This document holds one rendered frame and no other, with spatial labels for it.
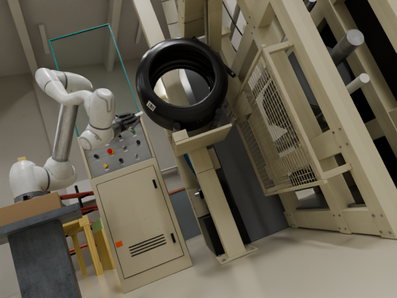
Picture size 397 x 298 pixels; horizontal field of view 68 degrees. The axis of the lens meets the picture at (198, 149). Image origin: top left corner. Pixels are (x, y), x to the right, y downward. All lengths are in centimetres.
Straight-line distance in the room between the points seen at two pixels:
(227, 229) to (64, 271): 103
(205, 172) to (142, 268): 87
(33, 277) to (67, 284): 17
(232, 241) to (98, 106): 130
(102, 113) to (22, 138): 894
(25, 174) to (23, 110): 863
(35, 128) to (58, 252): 860
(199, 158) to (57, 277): 113
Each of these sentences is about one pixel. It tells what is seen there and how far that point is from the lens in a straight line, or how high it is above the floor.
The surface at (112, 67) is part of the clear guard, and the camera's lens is 279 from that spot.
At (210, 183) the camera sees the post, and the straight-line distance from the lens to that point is 211.
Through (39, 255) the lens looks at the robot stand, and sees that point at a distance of 187.
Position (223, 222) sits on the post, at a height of 24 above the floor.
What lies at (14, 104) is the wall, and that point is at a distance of 1071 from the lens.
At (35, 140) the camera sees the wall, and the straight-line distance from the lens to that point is 1018.
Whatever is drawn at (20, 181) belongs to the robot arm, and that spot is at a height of 89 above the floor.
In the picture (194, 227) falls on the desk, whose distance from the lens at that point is 475.
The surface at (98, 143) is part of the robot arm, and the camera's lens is 143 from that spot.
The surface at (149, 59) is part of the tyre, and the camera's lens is 195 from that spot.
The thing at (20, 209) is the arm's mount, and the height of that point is 72.
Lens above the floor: 40
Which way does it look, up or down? 11 degrees up
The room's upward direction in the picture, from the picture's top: 21 degrees counter-clockwise
